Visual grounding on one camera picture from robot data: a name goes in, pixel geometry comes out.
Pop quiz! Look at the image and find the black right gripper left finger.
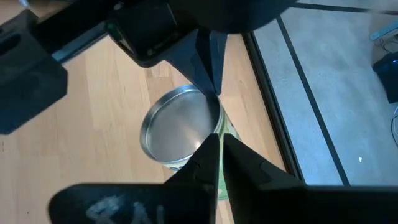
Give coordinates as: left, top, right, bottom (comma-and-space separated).
48, 133, 220, 224

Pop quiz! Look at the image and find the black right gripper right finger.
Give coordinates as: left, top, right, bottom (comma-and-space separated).
222, 133, 398, 224

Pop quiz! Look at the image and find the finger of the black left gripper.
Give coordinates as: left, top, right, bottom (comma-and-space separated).
208, 30, 228, 96
0, 9, 216, 135

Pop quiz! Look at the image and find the green pears tin can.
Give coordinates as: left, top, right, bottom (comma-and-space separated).
139, 83, 242, 200

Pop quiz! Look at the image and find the black computer tower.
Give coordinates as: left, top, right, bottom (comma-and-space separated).
372, 51, 398, 104

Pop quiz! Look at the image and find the pale flat panel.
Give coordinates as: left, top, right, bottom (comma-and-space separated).
369, 20, 398, 41

